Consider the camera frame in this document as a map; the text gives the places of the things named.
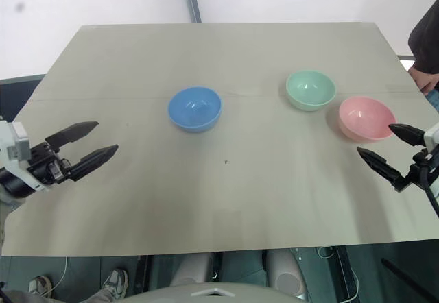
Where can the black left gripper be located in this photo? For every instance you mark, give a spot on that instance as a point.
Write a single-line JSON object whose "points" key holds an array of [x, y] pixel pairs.
{"points": [[48, 166]]}

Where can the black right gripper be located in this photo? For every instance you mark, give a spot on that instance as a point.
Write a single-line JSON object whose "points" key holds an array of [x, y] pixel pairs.
{"points": [[420, 171]]}

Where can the bystander bare hand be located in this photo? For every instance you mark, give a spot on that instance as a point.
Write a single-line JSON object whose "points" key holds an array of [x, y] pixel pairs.
{"points": [[425, 79]]}

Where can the pink plastic bowl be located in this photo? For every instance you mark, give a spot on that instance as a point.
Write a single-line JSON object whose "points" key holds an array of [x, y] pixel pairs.
{"points": [[363, 124]]}

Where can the green plastic bowl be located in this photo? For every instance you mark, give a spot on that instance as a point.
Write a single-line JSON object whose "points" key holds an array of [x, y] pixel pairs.
{"points": [[308, 97]]}

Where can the blue plastic bowl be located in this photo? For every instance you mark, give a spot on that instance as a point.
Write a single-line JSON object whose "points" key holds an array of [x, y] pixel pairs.
{"points": [[192, 118]]}

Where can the bystander in dark jacket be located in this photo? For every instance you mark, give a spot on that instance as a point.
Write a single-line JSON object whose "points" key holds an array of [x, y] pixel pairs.
{"points": [[427, 42]]}

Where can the black rod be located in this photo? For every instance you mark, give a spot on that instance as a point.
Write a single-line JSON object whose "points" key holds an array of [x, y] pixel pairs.
{"points": [[399, 279]]}

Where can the grey sneaker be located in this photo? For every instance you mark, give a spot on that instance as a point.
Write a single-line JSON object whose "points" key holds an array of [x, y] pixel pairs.
{"points": [[41, 286], [116, 284]]}

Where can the silver right robot leg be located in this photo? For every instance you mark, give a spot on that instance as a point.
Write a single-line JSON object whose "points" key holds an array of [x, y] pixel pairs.
{"points": [[286, 268]]}

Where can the grey robot torso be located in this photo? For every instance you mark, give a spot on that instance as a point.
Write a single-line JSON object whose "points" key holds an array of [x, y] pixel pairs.
{"points": [[212, 292]]}

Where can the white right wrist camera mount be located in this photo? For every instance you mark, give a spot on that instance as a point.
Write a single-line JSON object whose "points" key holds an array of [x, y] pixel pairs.
{"points": [[433, 136]]}

